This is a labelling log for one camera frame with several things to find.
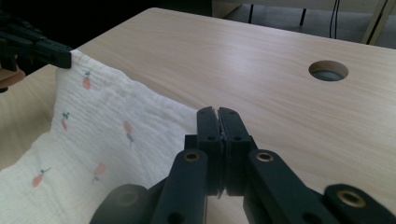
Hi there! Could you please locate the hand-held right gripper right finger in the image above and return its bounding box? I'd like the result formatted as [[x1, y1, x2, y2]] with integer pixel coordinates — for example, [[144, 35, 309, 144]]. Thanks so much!
[[218, 106, 259, 197]]

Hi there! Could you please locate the white cloth with carrot print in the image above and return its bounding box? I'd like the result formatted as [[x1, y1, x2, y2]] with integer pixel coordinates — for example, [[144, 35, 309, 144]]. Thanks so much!
[[0, 49, 200, 224]]

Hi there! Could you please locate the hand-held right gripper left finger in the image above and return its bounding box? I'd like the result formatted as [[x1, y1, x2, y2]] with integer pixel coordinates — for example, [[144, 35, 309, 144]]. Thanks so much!
[[184, 105, 224, 197]]

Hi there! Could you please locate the black cable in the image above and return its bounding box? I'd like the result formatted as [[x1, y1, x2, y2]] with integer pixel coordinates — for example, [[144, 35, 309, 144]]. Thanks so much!
[[329, 0, 341, 39]]

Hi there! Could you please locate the beige metal stand post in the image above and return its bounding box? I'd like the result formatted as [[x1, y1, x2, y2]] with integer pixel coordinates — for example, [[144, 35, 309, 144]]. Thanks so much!
[[361, 0, 396, 46]]

